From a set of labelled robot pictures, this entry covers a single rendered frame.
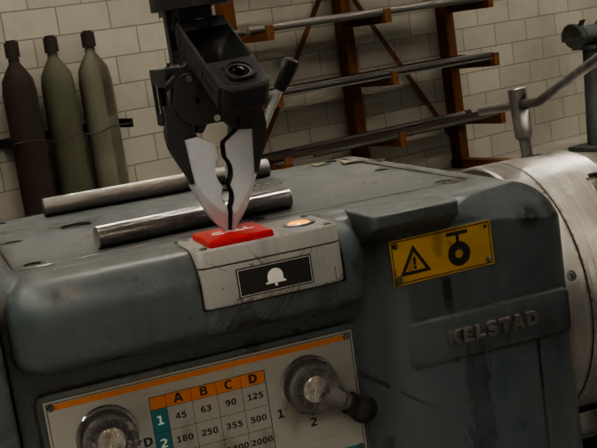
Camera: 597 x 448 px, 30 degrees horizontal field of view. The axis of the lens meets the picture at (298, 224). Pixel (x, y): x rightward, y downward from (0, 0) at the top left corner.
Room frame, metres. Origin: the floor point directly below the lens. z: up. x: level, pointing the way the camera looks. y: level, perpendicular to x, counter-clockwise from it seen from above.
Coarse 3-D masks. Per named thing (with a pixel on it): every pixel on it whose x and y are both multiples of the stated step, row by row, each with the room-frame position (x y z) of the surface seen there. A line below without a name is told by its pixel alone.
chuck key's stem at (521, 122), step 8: (520, 88) 1.36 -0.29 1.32; (512, 96) 1.36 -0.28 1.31; (520, 96) 1.36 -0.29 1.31; (512, 104) 1.36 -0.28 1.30; (512, 112) 1.36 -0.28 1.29; (520, 112) 1.36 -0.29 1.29; (528, 112) 1.36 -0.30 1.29; (520, 120) 1.36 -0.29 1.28; (528, 120) 1.36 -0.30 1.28; (520, 128) 1.36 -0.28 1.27; (528, 128) 1.35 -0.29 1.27; (520, 136) 1.36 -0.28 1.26; (528, 136) 1.35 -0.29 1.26; (520, 144) 1.36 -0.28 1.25; (528, 144) 1.36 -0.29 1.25; (528, 152) 1.36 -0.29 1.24
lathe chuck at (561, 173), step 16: (512, 160) 1.34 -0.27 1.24; (528, 160) 1.32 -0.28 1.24; (544, 160) 1.32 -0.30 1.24; (560, 160) 1.31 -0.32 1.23; (576, 160) 1.31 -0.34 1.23; (544, 176) 1.27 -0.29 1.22; (560, 176) 1.27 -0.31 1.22; (576, 176) 1.27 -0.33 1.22; (592, 176) 1.29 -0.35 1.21; (560, 192) 1.25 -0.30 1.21; (576, 192) 1.25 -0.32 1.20; (592, 192) 1.25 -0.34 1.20; (560, 208) 1.23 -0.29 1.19; (576, 208) 1.23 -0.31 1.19; (592, 208) 1.23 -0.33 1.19; (576, 224) 1.21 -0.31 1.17; (592, 224) 1.22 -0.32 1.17; (576, 240) 1.20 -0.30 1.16; (592, 240) 1.21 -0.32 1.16; (592, 256) 1.20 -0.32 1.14; (592, 272) 1.19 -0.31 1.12; (592, 288) 1.18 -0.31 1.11; (592, 304) 1.18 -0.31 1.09; (592, 320) 1.18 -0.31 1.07; (592, 352) 1.19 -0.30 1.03; (592, 368) 1.20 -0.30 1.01; (592, 384) 1.21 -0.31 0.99; (592, 400) 1.25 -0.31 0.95
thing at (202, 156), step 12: (192, 144) 0.97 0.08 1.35; (204, 144) 0.97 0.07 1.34; (192, 156) 0.97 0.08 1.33; (204, 156) 0.97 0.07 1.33; (216, 156) 0.98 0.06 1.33; (192, 168) 0.97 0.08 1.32; (204, 168) 0.97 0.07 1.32; (204, 180) 0.97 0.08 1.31; (216, 180) 0.98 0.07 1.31; (204, 192) 0.97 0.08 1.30; (216, 192) 0.98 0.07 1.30; (204, 204) 0.98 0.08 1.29; (216, 204) 0.98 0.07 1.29; (216, 216) 0.98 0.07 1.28; (228, 216) 0.98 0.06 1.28; (228, 228) 0.99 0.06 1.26
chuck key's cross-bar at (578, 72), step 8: (592, 56) 1.21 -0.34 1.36; (584, 64) 1.22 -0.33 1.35; (592, 64) 1.21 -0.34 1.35; (576, 72) 1.23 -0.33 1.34; (584, 72) 1.22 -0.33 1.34; (560, 80) 1.27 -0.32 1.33; (568, 80) 1.25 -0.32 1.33; (576, 80) 1.25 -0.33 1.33; (552, 88) 1.28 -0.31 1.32; (560, 88) 1.27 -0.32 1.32; (544, 96) 1.30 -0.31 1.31; (552, 96) 1.29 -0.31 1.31; (496, 104) 1.41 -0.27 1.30; (504, 104) 1.39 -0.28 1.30; (520, 104) 1.35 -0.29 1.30; (528, 104) 1.34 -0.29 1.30; (536, 104) 1.32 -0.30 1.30; (480, 112) 1.45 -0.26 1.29; (488, 112) 1.43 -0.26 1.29; (496, 112) 1.42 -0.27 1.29
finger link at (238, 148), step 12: (228, 132) 1.01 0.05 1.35; (240, 132) 0.99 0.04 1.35; (228, 144) 0.98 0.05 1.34; (240, 144) 0.99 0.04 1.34; (252, 144) 0.99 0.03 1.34; (228, 156) 0.98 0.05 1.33; (240, 156) 0.98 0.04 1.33; (252, 156) 0.99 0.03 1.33; (228, 168) 0.99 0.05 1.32; (240, 168) 0.98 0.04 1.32; (252, 168) 0.99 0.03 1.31; (228, 180) 0.99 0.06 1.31; (240, 180) 0.98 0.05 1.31; (252, 180) 0.99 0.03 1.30; (228, 192) 0.99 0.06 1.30; (240, 192) 0.98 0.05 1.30; (228, 204) 0.99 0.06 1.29; (240, 204) 0.98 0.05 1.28; (240, 216) 0.99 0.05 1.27
